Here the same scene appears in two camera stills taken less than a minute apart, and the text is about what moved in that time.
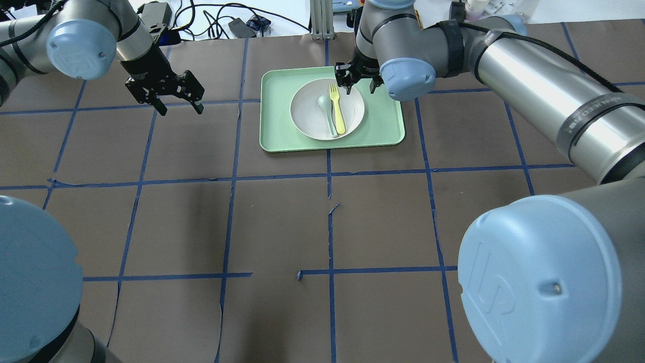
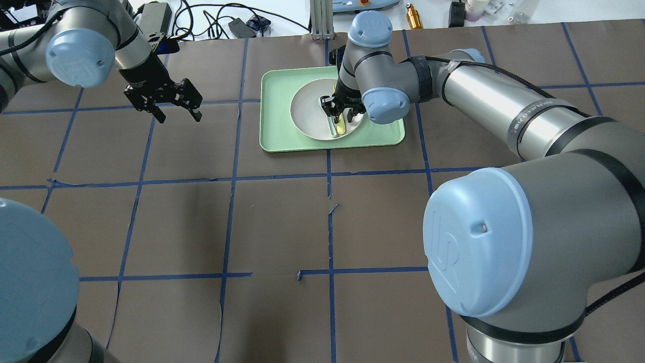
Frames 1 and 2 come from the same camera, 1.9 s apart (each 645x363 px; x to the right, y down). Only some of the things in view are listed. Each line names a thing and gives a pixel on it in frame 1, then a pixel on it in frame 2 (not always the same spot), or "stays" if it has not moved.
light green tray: x=383 y=123 stays
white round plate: x=311 y=121 stays
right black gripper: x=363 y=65 → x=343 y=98
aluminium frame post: x=322 y=19 stays
